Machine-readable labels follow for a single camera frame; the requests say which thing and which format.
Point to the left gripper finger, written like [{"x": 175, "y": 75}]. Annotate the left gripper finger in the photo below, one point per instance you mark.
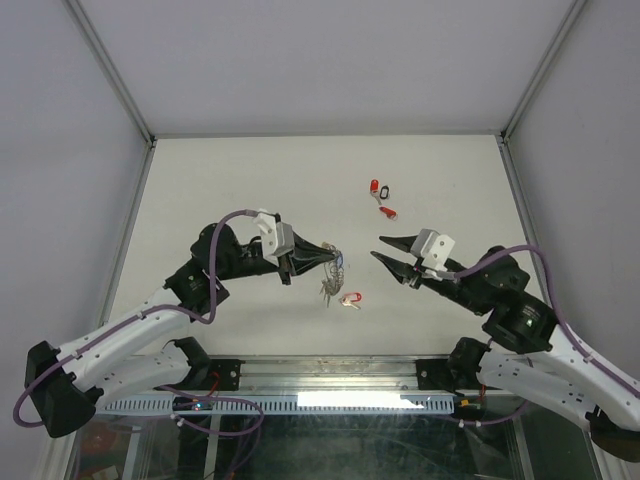
[
  {"x": 305, "y": 250},
  {"x": 300, "y": 266}
]

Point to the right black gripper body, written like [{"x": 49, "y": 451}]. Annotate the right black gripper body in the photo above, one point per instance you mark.
[{"x": 421, "y": 278}]

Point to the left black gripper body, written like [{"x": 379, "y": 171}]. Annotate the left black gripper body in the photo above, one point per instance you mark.
[{"x": 285, "y": 268}]

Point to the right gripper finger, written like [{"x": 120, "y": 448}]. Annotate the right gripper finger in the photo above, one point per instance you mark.
[
  {"x": 402, "y": 243},
  {"x": 393, "y": 266}
]

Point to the red tag key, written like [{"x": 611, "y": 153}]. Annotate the red tag key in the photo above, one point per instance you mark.
[
  {"x": 374, "y": 190},
  {"x": 352, "y": 300}
]

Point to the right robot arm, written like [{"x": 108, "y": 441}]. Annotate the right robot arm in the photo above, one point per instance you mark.
[{"x": 531, "y": 351}]

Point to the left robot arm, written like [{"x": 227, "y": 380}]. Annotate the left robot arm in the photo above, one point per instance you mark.
[{"x": 66, "y": 385}]

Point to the red tag with ring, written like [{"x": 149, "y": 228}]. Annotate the red tag with ring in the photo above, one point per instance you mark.
[{"x": 388, "y": 212}]

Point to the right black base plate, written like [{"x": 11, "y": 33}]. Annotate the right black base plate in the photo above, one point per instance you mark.
[{"x": 434, "y": 374}]

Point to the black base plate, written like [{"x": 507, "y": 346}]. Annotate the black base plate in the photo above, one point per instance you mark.
[
  {"x": 434, "y": 374},
  {"x": 222, "y": 373}
]

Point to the aluminium mounting rail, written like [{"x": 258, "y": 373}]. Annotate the aluminium mounting rail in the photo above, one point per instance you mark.
[{"x": 260, "y": 375}]

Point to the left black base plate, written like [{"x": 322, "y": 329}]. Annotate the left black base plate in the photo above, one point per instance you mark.
[{"x": 222, "y": 373}]

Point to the white slotted cable duct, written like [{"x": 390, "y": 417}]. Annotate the white slotted cable duct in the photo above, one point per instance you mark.
[{"x": 302, "y": 403}]

